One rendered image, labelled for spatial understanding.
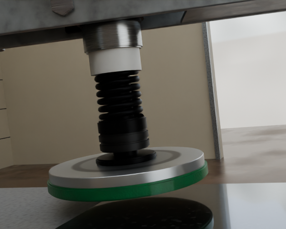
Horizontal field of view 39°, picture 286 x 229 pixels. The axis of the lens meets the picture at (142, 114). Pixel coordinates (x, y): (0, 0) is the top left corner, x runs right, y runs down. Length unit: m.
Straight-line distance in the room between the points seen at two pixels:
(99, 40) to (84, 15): 0.04
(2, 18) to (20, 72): 6.58
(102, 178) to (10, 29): 0.21
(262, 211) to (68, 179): 0.22
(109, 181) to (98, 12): 0.20
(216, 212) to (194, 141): 5.13
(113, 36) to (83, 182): 0.19
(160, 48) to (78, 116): 1.74
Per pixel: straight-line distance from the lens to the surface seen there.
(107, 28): 0.52
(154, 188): 0.46
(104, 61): 0.53
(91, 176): 0.47
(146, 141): 0.54
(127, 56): 0.53
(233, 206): 0.50
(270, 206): 0.49
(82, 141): 6.44
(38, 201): 0.64
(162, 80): 5.69
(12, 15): 0.53
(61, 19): 0.51
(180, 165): 0.48
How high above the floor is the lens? 0.99
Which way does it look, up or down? 3 degrees down
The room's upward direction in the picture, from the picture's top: 7 degrees counter-clockwise
